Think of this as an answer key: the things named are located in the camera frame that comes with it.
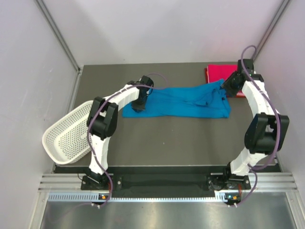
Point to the blue t-shirt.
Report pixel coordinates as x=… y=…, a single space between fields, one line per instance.
x=204 y=101

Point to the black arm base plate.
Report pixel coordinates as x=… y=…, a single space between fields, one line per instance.
x=156 y=185

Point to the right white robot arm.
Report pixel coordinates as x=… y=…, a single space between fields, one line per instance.
x=265 y=134

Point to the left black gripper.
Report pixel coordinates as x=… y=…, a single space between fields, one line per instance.
x=139 y=108

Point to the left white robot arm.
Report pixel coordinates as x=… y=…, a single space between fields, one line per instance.
x=102 y=123

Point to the right aluminium frame post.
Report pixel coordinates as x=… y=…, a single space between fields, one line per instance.
x=271 y=26

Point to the left aluminium frame post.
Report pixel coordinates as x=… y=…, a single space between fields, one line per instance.
x=57 y=33

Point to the white perforated plastic basket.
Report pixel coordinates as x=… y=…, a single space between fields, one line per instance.
x=66 y=141

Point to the aluminium front rail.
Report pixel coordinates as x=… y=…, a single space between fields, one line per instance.
x=266 y=182

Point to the folded red t-shirt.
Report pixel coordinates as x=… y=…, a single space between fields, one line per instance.
x=206 y=75

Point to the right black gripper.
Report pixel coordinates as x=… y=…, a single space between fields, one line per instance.
x=226 y=85

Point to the aluminium frame post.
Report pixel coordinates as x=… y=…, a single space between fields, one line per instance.
x=57 y=33
x=271 y=26

